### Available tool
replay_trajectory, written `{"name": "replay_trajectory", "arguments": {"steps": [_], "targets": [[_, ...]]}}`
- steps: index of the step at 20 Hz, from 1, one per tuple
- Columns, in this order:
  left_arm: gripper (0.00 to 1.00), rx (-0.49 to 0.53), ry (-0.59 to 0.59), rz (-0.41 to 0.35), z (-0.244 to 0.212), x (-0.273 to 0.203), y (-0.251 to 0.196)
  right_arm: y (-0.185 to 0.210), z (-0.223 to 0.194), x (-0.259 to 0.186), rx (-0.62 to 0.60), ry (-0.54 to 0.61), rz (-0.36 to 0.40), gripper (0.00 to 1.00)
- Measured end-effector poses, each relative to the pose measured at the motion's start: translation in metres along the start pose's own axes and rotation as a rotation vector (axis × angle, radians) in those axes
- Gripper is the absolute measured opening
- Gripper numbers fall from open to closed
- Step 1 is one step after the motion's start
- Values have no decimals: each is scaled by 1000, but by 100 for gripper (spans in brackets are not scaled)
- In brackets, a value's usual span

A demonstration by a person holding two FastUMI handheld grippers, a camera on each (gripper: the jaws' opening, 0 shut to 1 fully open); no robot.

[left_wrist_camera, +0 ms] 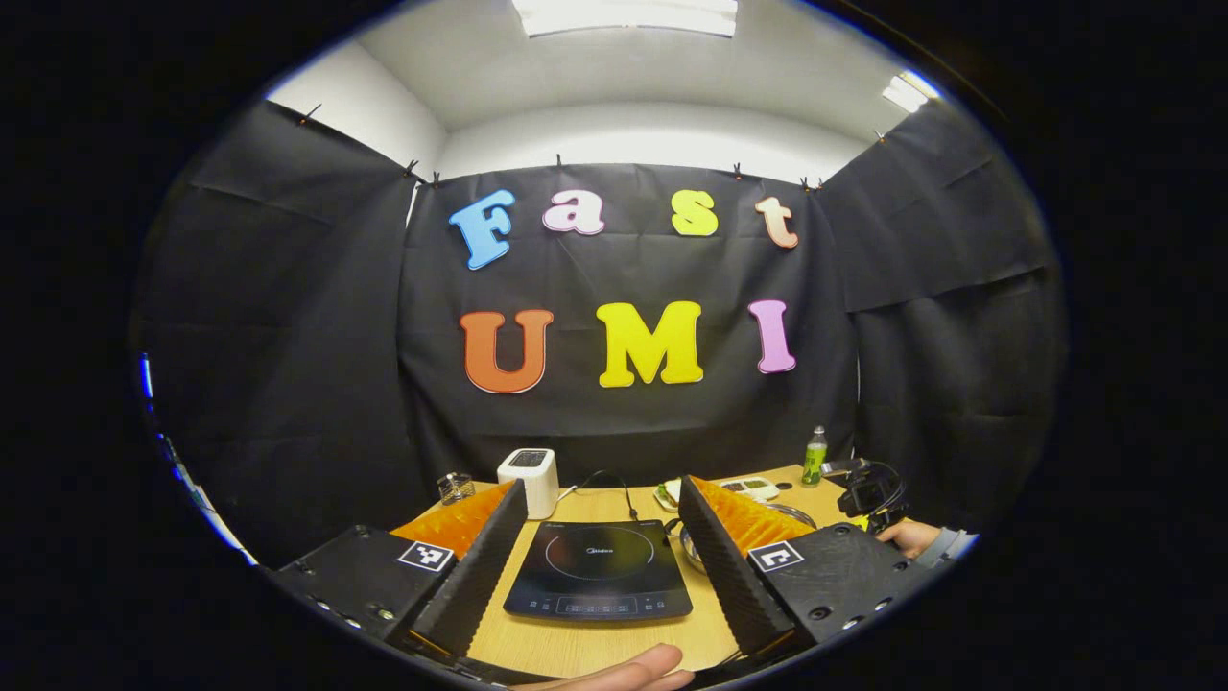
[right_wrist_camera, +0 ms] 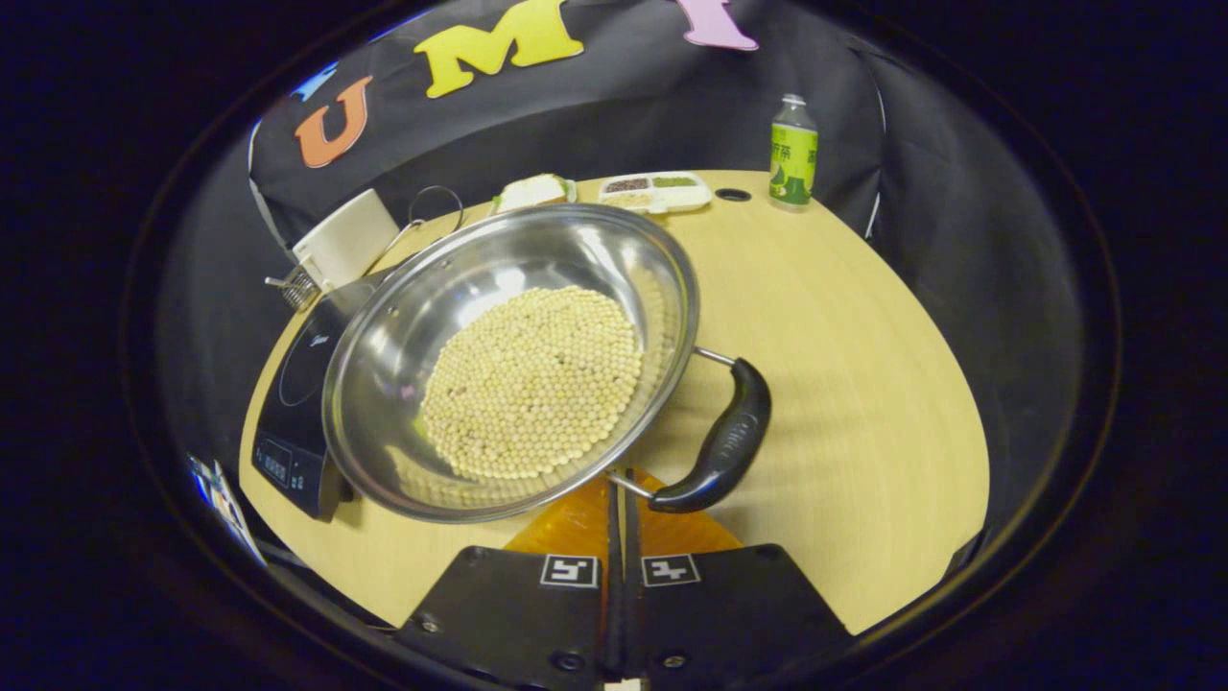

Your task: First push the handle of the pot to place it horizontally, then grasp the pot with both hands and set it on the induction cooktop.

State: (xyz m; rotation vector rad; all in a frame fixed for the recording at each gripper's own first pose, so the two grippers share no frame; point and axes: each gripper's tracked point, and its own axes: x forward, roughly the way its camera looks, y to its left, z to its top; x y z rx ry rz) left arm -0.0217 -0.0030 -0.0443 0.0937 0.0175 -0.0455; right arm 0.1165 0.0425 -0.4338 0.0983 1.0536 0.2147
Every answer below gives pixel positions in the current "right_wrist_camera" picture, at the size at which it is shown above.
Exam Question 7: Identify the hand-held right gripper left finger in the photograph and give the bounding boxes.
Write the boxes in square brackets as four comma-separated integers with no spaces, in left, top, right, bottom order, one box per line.
[395,473,621,691]

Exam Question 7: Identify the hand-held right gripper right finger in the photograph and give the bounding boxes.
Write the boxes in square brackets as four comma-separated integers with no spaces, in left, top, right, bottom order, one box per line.
[622,470,857,688]

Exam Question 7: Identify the pile of soybeans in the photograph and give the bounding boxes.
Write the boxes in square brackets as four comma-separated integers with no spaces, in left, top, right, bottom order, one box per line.
[420,285,644,481]

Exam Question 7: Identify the black induction cooktop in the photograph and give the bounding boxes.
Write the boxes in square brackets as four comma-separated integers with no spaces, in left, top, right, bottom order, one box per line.
[251,267,404,522]

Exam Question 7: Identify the stainless steel pot black handle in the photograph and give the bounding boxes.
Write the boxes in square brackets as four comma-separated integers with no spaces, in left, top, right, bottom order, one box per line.
[321,203,773,525]

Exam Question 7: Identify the blue white printed board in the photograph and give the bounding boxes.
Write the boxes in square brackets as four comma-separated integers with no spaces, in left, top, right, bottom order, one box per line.
[189,454,267,567]

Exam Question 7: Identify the white toaster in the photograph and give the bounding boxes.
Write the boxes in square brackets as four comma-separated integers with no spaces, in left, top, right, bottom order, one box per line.
[293,189,402,292]

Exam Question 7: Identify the white divided grain tray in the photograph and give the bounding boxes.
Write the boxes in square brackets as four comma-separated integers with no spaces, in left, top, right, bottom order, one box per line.
[598,171,713,215]

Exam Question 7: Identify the toy sandwich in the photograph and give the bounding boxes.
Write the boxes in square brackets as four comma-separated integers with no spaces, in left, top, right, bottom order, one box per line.
[497,174,569,210]

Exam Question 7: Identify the green drink bottle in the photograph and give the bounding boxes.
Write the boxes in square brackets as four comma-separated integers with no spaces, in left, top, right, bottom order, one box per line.
[769,94,819,210]

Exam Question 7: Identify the black backdrop cloth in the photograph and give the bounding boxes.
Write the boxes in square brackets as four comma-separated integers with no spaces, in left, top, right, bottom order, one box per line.
[158,0,1085,577]

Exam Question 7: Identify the black power cable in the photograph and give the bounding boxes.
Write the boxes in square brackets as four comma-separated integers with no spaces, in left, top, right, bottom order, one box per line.
[382,185,465,281]

